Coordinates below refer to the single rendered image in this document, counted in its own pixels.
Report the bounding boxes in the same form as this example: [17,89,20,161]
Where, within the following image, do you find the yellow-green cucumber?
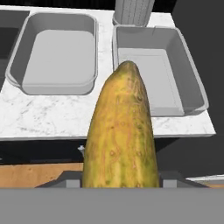
[81,59,161,189]

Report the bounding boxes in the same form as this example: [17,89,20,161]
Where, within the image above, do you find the dark sink basin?
[0,9,32,92]

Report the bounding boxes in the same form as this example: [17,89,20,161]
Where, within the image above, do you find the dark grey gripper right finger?
[157,171,210,189]

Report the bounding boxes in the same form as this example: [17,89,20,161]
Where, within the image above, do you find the grey ribbed cylindrical container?
[112,0,156,28]

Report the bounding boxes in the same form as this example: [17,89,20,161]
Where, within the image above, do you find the grey tupperware container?
[112,24,210,118]
[5,11,100,96]

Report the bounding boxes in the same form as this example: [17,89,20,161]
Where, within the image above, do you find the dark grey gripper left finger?
[35,171,85,189]

